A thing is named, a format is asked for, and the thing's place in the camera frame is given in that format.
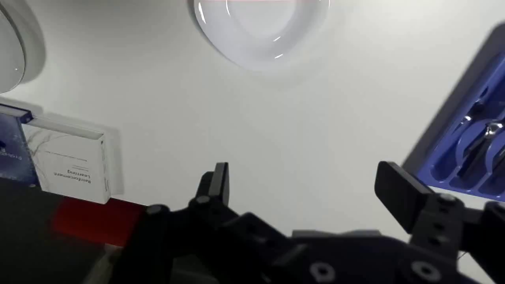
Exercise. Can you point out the white book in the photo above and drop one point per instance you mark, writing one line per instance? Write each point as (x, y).
(68, 163)

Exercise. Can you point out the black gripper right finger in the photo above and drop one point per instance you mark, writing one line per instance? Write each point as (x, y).
(402, 195)

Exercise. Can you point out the white round bowl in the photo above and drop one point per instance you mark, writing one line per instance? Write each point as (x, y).
(16, 48)

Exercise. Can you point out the red chair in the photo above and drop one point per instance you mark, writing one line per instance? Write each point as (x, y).
(88, 221)

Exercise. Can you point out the blue book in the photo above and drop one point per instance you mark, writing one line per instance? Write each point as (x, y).
(12, 152)

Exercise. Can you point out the blue cutlery tray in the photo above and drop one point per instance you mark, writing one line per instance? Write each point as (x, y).
(446, 158)

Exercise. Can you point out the white square plate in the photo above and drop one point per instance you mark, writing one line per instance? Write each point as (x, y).
(252, 32)

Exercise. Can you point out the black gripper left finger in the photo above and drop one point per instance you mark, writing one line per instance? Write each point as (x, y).
(219, 184)

